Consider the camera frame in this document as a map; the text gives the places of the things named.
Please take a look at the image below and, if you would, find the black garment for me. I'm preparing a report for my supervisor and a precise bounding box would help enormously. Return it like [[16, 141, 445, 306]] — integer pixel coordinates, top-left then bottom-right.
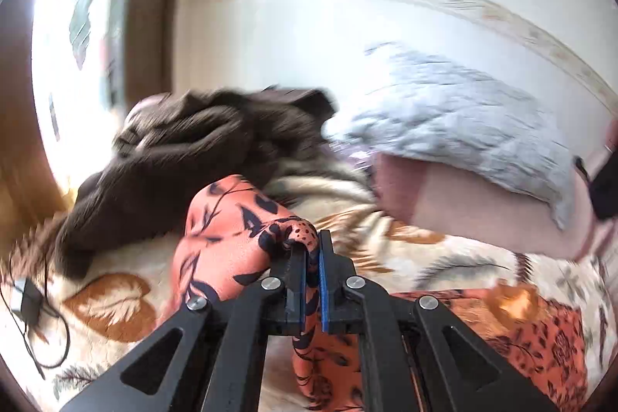
[[574, 152, 618, 220]]

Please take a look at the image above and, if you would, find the dark brown fleece garment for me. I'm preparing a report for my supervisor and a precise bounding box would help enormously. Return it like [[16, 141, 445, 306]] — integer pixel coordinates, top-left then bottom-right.
[[56, 89, 335, 280]]

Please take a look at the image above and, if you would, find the grey quilted pillow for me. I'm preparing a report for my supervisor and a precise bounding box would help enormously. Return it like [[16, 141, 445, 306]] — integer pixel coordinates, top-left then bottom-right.
[[325, 43, 575, 229]]

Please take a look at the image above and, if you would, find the cream leaf-pattern fleece blanket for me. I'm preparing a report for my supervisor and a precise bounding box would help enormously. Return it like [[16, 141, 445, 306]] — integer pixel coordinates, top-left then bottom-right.
[[1, 176, 617, 411]]

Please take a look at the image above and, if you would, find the orange floral cloth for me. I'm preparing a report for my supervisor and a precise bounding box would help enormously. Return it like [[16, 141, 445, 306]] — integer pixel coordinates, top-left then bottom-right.
[[165, 176, 587, 411]]

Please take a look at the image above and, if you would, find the window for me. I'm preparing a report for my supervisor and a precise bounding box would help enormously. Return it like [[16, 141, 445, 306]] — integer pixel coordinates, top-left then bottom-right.
[[31, 0, 122, 198]]

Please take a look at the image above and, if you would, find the black charger with cable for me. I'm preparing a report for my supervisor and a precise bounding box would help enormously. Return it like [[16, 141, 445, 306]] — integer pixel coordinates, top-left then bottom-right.
[[1, 260, 71, 381]]

